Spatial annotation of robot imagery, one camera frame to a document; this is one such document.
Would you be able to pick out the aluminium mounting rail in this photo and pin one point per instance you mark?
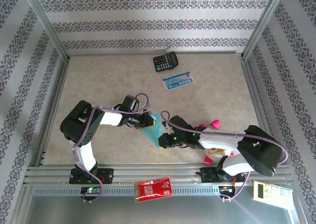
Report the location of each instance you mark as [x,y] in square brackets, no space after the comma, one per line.
[148,170]

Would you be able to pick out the aluminium side rail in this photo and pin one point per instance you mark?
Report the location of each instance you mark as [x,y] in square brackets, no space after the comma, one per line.
[253,85]
[60,85]

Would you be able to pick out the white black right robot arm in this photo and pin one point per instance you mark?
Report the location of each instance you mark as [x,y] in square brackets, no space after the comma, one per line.
[261,152]

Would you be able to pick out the light blue cloth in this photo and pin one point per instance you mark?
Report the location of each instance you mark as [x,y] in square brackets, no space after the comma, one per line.
[154,135]

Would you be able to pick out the grey metal sheet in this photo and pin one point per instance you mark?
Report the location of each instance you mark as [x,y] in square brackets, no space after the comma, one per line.
[98,211]

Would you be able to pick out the black desk calculator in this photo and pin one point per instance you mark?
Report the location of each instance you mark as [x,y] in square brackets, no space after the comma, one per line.
[164,62]

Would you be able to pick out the aluminium back rail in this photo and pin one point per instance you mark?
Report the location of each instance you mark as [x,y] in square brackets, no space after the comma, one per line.
[111,54]

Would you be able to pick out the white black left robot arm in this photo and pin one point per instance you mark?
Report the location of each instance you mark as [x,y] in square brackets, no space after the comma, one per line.
[111,118]

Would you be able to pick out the blue white flat packet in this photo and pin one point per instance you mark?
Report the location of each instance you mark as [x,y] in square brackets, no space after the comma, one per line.
[179,80]

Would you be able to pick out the white pink plush toy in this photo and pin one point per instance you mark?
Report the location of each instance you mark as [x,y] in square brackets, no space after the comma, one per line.
[217,152]

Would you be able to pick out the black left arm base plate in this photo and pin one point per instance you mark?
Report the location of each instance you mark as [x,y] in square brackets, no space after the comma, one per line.
[106,175]

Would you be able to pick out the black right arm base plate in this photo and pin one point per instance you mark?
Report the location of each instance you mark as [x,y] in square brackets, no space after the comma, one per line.
[207,176]

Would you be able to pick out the aluminium frame post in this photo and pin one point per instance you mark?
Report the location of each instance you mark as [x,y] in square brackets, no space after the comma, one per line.
[264,23]
[47,23]

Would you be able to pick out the red printed packet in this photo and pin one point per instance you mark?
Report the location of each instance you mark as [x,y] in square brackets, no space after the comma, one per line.
[153,189]

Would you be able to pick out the beige remote control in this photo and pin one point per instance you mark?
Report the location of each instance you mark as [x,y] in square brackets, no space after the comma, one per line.
[261,192]

